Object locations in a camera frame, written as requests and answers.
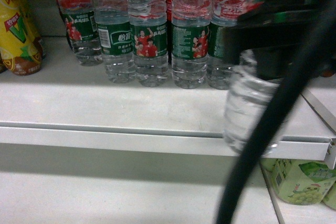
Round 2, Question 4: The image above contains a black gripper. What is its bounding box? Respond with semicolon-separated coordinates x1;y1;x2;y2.
220;8;335;80

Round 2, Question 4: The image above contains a clear water bottle green label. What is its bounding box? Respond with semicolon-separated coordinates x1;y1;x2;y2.
223;49;282;154

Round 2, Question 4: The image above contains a right rear water bottle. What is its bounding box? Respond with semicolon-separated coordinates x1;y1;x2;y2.
206;0;246;90

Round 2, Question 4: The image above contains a rear water bottle behind front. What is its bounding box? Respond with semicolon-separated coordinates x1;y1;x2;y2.
172;0;212;89

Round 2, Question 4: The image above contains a far left water bottle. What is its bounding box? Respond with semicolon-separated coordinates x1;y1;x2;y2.
57;0;103;66

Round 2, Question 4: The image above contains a white metal shelf board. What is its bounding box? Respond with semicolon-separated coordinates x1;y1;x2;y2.
0;36;336;170

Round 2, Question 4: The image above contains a green grape drink bottle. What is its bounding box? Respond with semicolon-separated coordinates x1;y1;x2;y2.
270;159;335;206

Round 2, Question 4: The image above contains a yellow lemon tea bottle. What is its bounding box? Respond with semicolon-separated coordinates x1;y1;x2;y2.
1;0;43;76

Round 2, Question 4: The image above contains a black cable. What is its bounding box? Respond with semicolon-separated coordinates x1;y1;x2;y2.
213;0;336;224

